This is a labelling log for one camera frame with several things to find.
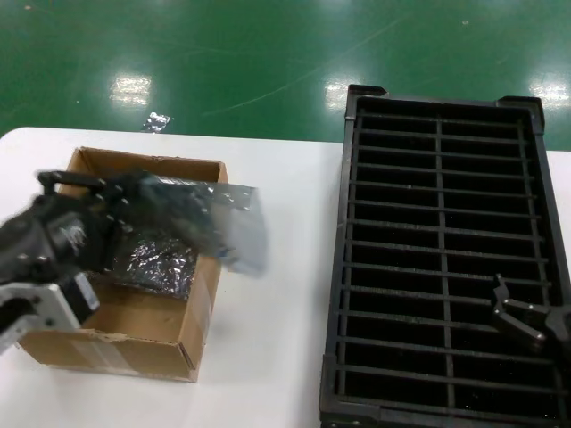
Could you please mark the crumpled foil scrap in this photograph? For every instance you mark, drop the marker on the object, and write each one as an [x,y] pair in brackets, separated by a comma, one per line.
[157,122]

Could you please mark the silver aluminium wrist bracket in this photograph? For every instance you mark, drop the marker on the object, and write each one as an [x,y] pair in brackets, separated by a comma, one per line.
[49,307]

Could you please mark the grey translucent antistatic bag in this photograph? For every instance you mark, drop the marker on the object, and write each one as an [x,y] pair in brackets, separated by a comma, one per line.
[250,232]

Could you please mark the black slotted plastic container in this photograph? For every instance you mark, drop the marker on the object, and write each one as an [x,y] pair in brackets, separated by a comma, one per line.
[439,178]

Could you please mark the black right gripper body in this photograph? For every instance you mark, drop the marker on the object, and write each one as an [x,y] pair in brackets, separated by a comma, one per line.
[562,323]

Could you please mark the black labelled wrist camera box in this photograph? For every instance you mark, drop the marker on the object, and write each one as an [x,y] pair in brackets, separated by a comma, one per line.
[80,296]

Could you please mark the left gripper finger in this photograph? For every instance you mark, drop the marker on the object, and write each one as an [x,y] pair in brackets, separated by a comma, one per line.
[76,180]
[119,227]

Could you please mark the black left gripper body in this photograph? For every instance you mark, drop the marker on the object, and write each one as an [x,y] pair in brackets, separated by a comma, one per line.
[49,241]

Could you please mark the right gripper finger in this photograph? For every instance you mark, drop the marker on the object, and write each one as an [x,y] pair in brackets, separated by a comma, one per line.
[519,325]

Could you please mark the brown open cardboard box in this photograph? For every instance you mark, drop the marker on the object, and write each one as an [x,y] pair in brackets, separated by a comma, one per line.
[134,356]

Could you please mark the bagged graphics card shiny wrap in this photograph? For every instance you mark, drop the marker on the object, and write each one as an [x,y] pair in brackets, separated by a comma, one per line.
[156,267]

